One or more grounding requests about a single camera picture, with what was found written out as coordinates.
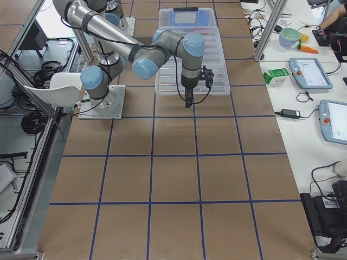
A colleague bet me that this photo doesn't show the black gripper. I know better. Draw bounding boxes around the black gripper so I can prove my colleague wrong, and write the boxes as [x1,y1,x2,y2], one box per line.
[181,75,199,108]

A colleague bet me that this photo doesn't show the clear plastic box lid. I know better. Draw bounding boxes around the clear plastic box lid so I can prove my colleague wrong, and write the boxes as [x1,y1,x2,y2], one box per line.
[155,26,230,95]

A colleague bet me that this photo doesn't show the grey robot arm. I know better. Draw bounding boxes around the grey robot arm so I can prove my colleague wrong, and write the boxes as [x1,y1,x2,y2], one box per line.
[53,1,214,107]

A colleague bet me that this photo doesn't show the clear plastic storage box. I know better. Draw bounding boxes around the clear plastic storage box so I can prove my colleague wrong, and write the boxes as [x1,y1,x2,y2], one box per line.
[158,8,217,27]

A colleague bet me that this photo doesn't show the green white carton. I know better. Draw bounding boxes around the green white carton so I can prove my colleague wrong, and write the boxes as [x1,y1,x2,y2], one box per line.
[263,68,290,85]

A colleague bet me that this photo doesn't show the black power adapter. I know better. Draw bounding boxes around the black power adapter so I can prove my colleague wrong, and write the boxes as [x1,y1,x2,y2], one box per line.
[280,108,301,119]

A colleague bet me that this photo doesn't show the green blue bowl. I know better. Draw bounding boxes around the green blue bowl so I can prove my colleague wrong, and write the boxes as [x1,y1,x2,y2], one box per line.
[279,28,300,47]

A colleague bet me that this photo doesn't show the teach pendant tablet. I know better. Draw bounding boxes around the teach pendant tablet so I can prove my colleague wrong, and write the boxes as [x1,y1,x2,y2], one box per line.
[288,57,333,89]
[318,100,346,145]

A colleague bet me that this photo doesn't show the white chair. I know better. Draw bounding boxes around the white chair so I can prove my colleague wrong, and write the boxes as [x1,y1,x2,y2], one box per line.
[24,72,82,107]

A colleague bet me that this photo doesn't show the toy carrot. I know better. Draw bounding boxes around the toy carrot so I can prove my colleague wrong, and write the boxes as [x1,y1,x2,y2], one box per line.
[297,40,319,54]

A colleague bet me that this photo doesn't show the black device on table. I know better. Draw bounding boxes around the black device on table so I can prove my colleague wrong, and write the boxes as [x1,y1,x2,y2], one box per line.
[300,180,346,254]

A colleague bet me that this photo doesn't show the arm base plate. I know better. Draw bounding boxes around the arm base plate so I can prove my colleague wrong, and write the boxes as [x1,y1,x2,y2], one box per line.
[78,84,126,120]

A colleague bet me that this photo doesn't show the aluminium frame post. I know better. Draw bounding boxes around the aluminium frame post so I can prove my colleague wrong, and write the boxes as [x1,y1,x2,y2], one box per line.
[254,0,287,61]

